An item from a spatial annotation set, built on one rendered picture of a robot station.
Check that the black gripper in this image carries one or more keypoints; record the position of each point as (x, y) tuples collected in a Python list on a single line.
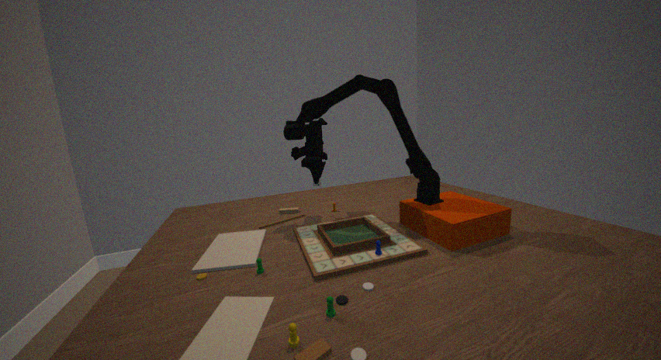
[(314, 161)]

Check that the yellow pawn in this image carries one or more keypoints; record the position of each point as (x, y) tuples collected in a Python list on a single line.
[(294, 339)]

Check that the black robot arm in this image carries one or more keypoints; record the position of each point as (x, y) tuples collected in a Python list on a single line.
[(428, 187)]

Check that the black round disc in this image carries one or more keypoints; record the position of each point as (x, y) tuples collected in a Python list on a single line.
[(342, 300)]

